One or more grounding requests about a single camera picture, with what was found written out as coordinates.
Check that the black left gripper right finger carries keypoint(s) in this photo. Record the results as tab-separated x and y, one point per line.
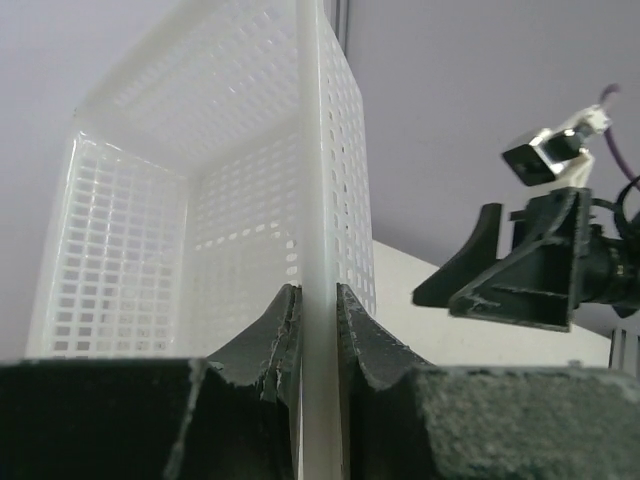
404	418

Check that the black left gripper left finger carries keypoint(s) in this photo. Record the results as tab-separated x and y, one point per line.
230	415

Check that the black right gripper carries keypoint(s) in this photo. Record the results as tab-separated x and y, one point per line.
536	284

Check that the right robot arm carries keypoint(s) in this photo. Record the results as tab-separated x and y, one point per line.
609	265

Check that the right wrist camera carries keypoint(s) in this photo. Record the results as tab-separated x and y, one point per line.
558	158

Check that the right aluminium frame post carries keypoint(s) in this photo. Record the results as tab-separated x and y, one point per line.
340	19

